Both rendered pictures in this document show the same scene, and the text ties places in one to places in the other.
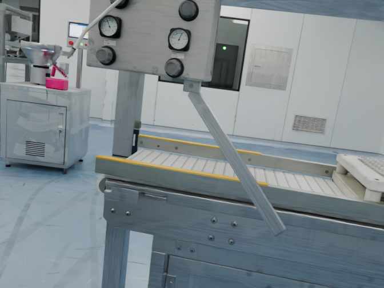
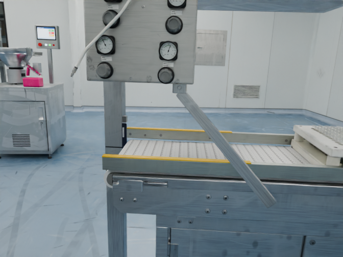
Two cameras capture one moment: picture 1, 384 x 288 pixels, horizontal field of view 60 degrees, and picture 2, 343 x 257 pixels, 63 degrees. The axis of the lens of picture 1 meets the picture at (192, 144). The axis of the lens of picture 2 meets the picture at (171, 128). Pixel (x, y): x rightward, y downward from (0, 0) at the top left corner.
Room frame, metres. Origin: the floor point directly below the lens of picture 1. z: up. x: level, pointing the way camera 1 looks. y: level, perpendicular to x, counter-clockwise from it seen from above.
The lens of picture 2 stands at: (0.03, 0.08, 1.08)
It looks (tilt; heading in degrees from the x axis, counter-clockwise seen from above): 14 degrees down; 355
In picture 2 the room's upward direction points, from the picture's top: 2 degrees clockwise
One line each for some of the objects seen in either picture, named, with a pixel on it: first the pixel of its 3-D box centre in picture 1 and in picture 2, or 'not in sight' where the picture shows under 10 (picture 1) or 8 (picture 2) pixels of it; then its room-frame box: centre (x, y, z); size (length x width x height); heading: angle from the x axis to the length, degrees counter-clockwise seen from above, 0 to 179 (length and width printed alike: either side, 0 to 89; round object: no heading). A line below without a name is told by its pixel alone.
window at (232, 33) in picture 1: (203, 51); not in sight; (5.73, 0.01, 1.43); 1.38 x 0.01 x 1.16; 91
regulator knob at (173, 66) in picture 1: (173, 64); (165, 73); (0.58, 0.05, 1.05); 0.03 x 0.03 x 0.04; 83
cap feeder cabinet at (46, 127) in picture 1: (48, 126); (29, 119); (3.15, 1.40, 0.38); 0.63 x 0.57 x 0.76; 91
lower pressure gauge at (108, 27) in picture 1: (110, 26); (105, 45); (0.60, 0.17, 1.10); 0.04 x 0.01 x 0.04; 83
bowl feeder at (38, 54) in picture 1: (48, 65); (22, 66); (3.21, 1.44, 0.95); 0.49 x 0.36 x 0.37; 91
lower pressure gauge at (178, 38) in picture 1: (179, 39); (168, 51); (0.58, 0.04, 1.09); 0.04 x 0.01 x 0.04; 83
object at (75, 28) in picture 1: (79, 55); (48, 55); (3.30, 1.19, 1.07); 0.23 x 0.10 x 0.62; 91
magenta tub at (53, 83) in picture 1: (57, 84); (33, 82); (2.96, 1.24, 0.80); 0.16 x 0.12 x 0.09; 91
